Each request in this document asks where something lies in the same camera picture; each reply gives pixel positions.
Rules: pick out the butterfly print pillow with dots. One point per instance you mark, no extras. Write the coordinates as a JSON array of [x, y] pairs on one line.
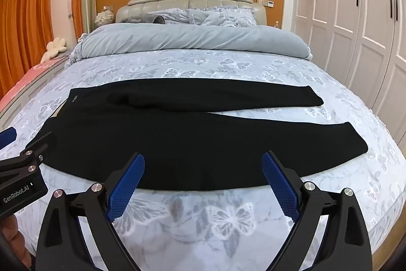
[[222, 17], [174, 15]]

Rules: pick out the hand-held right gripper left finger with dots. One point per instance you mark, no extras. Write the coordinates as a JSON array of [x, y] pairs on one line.
[[125, 191]]

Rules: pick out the bed with butterfly print sheet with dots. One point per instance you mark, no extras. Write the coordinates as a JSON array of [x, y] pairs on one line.
[[222, 67]]

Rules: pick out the dark grey cushion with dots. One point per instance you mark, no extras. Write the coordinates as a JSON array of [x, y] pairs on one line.
[[157, 19]]

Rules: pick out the white bedside ornament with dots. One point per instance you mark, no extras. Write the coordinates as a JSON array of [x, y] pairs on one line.
[[104, 17]]

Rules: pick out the wide orange curtain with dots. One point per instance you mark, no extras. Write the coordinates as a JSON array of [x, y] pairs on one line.
[[28, 20]]

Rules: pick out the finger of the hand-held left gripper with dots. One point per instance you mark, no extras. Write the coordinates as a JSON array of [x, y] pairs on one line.
[[42, 144], [7, 137]]

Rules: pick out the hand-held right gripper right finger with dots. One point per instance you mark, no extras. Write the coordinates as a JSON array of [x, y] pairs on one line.
[[280, 185]]

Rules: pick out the black pants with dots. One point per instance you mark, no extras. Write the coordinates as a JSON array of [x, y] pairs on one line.
[[190, 137]]

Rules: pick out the grey-blue duvet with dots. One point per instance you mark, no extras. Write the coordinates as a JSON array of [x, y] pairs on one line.
[[190, 39]]

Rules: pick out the white wall switch panel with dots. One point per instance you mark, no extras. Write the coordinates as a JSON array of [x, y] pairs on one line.
[[265, 2]]

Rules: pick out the person's left hand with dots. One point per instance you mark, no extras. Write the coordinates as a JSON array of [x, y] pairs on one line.
[[8, 228]]

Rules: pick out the white wardrobe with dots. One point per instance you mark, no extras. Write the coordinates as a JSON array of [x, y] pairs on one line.
[[349, 20]]

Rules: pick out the cream flower-shaped pillow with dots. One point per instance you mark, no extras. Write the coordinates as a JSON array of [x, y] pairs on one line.
[[54, 48]]

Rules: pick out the beige padded headboard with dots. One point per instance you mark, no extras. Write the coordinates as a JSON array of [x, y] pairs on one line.
[[158, 1]]

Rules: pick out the pink window seat cushion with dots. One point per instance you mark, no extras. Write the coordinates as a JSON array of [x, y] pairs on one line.
[[28, 75]]

